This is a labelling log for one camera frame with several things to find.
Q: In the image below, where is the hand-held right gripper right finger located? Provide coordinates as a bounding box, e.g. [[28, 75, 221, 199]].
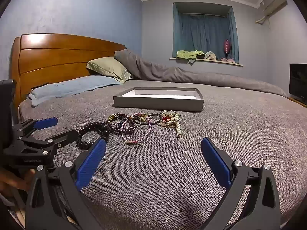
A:
[[201, 137, 281, 230]]

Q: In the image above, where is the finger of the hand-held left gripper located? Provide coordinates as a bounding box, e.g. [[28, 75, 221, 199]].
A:
[[18, 129, 79, 159], [13, 117, 58, 137]]

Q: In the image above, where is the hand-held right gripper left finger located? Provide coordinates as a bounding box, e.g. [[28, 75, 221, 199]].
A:
[[25, 138, 107, 230]]

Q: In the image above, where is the large black bead bracelet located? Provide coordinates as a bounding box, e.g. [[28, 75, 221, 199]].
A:
[[76, 122, 109, 150]]

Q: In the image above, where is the pink woven cord bracelet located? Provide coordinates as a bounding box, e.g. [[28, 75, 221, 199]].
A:
[[121, 118, 153, 146]]

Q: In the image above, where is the dark small bead bracelet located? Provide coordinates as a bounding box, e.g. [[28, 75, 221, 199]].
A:
[[107, 113, 132, 125]]

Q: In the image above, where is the pearl bracelet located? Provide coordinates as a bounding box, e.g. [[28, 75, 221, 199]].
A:
[[158, 111, 181, 128]]

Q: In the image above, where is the pink cord bracelet gold charm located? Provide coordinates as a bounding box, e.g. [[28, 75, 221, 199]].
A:
[[133, 112, 149, 123]]

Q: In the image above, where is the silver bangle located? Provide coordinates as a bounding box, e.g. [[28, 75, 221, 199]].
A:
[[158, 110, 179, 123]]

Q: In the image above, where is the black hair tie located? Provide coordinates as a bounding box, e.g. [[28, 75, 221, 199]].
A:
[[133, 114, 160, 126]]

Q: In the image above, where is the grey shallow cardboard box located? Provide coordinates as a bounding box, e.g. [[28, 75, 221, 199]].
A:
[[113, 87, 204, 113]]

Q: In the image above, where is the person's left hand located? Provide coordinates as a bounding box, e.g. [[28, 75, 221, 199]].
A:
[[0, 168, 35, 197]]

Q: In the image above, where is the blue pillow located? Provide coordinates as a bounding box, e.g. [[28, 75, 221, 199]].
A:
[[28, 75, 123, 107]]

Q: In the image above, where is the grey woven bedspread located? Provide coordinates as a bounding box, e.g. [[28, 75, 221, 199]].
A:
[[18, 79, 307, 230]]

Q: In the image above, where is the wooden headboard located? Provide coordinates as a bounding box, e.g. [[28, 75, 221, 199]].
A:
[[12, 34, 127, 111]]

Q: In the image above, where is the green pillow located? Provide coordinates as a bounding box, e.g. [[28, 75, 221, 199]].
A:
[[86, 57, 133, 83]]

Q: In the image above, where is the grey duvet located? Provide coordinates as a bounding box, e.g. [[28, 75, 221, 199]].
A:
[[113, 49, 288, 99]]

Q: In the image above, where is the window sill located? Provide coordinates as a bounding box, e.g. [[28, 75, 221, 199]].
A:
[[169, 57, 243, 67]]

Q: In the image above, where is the wooden television cabinet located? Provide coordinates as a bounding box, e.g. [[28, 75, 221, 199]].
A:
[[286, 96, 307, 107]]

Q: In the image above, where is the green cloth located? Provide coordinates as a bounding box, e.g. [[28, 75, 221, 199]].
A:
[[176, 50, 205, 64]]

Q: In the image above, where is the black television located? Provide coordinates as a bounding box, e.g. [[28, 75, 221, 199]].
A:
[[289, 63, 307, 106]]

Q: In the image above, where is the pink ribbed goblet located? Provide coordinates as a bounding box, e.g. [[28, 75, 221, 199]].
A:
[[223, 39, 231, 60]]

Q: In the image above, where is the blue curtain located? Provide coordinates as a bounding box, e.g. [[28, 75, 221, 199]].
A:
[[173, 2, 239, 63]]

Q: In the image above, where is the air conditioner pipe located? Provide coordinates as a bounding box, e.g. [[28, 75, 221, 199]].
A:
[[255, 14, 271, 25]]

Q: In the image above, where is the white air conditioner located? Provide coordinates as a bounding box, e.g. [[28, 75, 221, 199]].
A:
[[260, 0, 288, 17]]

